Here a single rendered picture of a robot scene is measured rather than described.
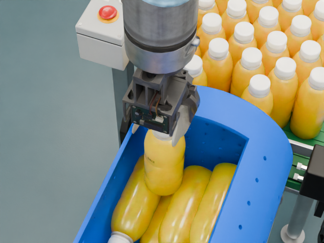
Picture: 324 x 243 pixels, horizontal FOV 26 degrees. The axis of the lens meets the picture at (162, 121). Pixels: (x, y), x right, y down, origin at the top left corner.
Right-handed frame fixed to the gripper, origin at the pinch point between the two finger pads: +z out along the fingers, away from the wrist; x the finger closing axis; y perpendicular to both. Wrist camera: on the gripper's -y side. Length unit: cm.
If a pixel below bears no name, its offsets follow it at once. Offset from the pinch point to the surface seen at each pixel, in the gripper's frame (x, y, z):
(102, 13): -24.2, -28.6, 13.7
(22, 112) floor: -81, -64, 125
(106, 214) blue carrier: -7.3, 8.8, 19.6
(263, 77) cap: 9.6, -27.0, 16.7
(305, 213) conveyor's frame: 27, -50, 104
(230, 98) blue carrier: 7.5, -9.2, 1.4
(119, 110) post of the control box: -24, -32, 52
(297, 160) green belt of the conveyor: 20.3, -23.2, 34.7
